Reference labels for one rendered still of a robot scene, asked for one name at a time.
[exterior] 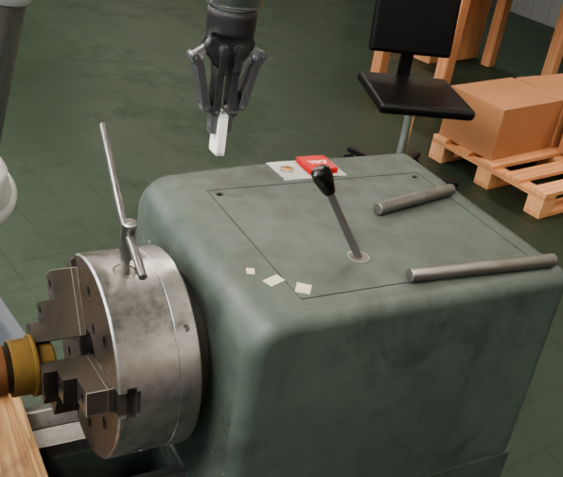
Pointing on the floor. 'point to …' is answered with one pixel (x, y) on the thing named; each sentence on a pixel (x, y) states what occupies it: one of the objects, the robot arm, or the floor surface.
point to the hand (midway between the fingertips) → (219, 132)
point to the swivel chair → (421, 105)
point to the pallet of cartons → (529, 137)
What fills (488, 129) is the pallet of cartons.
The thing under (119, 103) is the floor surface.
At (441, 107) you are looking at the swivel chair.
